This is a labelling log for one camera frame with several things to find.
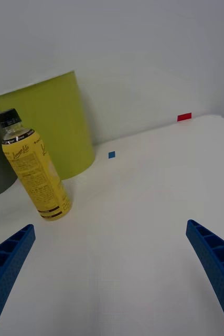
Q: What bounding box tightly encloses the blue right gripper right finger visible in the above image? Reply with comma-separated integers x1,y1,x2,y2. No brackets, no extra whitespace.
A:
186,219,224,336

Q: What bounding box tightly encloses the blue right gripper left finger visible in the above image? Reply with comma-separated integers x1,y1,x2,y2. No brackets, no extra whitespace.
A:
0,224,36,336

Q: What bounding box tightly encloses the yellow label plastic bottle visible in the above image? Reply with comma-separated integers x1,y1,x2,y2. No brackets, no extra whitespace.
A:
0,108,73,222

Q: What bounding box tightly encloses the yellow-green plastic waste bin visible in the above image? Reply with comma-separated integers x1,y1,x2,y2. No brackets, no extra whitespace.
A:
0,69,95,181

